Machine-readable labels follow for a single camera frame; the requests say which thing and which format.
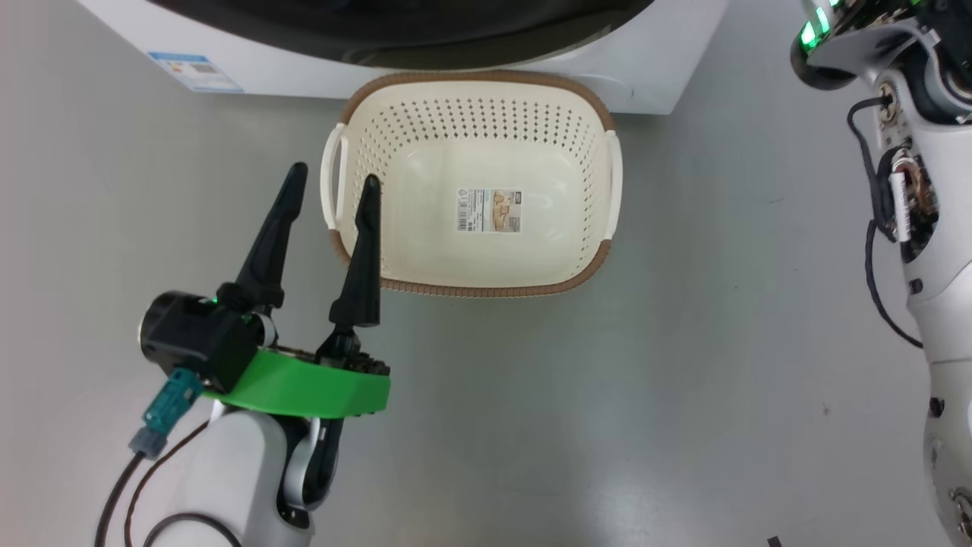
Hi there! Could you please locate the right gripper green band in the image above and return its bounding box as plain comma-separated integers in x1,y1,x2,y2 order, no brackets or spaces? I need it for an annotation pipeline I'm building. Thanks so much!
797,0,924,51

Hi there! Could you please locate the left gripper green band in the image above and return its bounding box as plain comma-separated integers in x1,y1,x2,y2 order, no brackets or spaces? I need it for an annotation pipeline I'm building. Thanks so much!
201,162,393,419

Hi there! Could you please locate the round black washing machine door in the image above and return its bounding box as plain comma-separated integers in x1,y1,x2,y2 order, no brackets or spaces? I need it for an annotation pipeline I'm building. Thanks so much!
148,0,655,71

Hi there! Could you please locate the cream perforated laundry basket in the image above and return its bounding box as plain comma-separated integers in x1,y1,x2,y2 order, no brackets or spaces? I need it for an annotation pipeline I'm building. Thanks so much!
320,70,624,299

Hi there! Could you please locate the white front-load washing machine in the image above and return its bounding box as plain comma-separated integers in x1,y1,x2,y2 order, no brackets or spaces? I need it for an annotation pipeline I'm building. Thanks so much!
76,0,730,115

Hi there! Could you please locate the product label sticker with barcode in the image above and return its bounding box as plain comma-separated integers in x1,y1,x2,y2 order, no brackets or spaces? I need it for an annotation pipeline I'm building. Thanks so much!
456,188,523,234

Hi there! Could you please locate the blue energy label sticker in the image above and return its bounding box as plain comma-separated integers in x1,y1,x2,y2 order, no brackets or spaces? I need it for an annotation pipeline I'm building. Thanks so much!
148,52,245,94

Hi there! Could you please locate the teal cable connector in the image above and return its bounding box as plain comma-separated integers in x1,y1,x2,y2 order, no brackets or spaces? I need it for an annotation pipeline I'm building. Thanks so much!
128,368,205,460

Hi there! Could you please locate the thin black cable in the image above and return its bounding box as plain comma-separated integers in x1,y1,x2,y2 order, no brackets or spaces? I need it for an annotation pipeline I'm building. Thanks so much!
124,420,210,547
143,512,243,547
93,452,149,547
845,95,926,350

